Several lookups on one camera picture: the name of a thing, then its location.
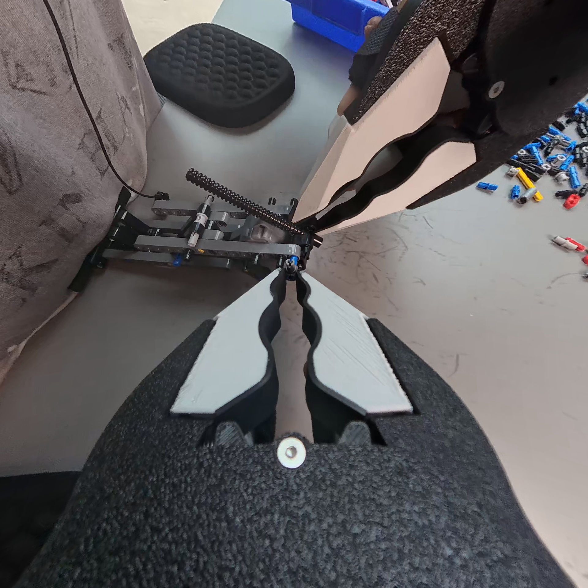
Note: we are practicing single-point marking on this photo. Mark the pile of blue black pins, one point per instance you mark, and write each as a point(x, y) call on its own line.
point(551, 152)

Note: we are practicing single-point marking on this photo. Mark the blue plastic bin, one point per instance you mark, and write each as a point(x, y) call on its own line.
point(335, 18)

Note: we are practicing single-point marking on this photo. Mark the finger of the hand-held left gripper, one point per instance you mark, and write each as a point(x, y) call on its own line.
point(395, 101)
point(423, 175)

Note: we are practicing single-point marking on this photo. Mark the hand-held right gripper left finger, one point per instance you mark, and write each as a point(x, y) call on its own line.
point(225, 367)

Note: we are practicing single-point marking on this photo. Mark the grey desk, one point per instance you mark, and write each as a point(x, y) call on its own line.
point(478, 322)

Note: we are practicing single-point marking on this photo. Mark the grey toy brick chassis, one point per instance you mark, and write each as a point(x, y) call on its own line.
point(202, 243)

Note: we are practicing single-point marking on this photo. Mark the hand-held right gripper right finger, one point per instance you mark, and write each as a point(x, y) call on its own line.
point(358, 367)

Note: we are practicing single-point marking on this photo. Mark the pile of red white bricks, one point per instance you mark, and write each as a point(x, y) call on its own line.
point(570, 243)

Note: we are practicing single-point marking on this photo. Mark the blue toy pin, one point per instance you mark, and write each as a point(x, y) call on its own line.
point(291, 265)

